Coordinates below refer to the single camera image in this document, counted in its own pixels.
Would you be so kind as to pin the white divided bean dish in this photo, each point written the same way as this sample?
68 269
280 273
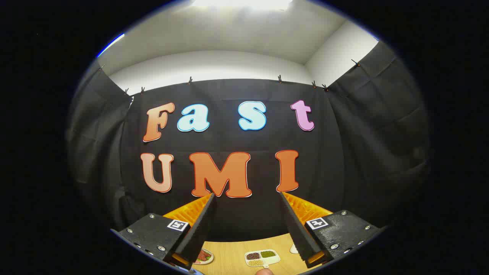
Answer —
262 258

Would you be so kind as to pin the blue plate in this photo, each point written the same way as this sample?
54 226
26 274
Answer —
192 271

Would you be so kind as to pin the row of black cloth clips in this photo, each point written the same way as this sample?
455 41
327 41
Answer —
190 80

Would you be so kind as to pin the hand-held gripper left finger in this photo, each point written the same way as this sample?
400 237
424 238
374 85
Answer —
200 225

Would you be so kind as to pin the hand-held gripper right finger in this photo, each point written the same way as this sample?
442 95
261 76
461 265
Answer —
296 225

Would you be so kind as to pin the cream plate with food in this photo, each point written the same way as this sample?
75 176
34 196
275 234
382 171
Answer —
208 259

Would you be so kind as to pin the brown steak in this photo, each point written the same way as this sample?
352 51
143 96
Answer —
203 255

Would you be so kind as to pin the small white saucer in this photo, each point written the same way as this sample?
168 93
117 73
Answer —
293 249

